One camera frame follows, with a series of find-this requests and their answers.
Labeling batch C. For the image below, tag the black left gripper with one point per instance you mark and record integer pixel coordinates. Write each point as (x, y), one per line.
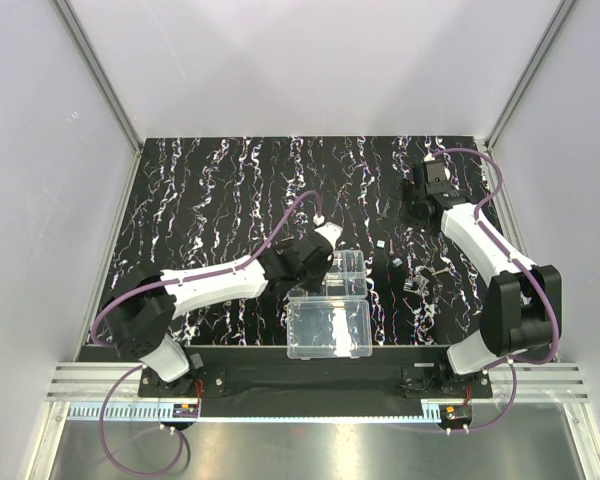
(315, 267)

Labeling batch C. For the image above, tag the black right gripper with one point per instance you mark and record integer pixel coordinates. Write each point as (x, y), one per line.
(400, 206)

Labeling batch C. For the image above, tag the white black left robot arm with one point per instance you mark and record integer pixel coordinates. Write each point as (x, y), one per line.
(137, 320)

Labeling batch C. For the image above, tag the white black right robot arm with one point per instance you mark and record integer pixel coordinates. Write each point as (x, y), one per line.
(520, 320)

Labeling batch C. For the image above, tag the clear plastic organizer box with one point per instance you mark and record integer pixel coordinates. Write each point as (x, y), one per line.
(334, 321)

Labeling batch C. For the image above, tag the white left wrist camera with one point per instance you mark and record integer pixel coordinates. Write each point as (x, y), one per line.
(331, 232)

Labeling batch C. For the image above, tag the aluminium frame profile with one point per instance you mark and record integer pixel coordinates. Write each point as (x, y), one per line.
(88, 55)

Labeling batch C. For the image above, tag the grey cable duct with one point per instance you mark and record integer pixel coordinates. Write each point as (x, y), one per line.
(208, 411)

